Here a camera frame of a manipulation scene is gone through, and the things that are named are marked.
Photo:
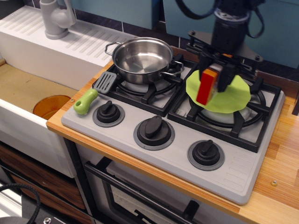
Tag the grey toy stove top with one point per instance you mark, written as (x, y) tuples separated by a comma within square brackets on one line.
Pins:
[(234, 180)]

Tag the white toy sink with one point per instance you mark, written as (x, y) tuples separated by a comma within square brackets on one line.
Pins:
[(33, 67)]

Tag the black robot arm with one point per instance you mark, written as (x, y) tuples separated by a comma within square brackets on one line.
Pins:
[(228, 9)]

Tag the wooden drawer front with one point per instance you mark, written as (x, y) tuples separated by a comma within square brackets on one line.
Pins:
[(57, 191)]

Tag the grey toy faucet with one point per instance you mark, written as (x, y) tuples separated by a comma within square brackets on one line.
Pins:
[(57, 21)]

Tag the black stove knob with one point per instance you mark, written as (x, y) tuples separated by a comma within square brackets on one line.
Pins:
[(206, 155), (154, 134), (108, 115)]

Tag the left black stove knob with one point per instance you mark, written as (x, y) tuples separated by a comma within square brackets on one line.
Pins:
[(108, 115)]

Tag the middle black stove knob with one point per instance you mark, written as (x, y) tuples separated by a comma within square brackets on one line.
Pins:
[(154, 134)]

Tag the black burner grate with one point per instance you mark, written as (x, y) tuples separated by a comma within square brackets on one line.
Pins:
[(246, 128), (156, 98)]

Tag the green plastic plate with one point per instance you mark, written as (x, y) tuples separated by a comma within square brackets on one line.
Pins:
[(234, 98)]

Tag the stainless steel pot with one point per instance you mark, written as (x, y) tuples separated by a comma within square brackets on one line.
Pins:
[(144, 60)]

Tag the left black burner grate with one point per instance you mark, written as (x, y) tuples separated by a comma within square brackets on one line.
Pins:
[(156, 98)]

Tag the black oven door handle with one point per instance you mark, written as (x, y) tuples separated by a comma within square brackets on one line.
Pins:
[(186, 218)]

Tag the orange sink drain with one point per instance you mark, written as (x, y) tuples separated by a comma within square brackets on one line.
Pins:
[(47, 107)]

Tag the right black burner grate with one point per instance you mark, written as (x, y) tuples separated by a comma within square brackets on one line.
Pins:
[(246, 128)]

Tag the toy cracker box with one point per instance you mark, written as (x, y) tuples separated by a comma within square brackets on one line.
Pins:
[(208, 82)]

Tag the right black stove knob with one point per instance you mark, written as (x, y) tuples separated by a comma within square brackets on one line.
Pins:
[(206, 155)]

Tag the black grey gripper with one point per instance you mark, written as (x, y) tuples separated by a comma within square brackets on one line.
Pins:
[(227, 38)]

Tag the grey spatula green handle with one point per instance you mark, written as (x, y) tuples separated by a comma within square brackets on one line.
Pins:
[(93, 95)]

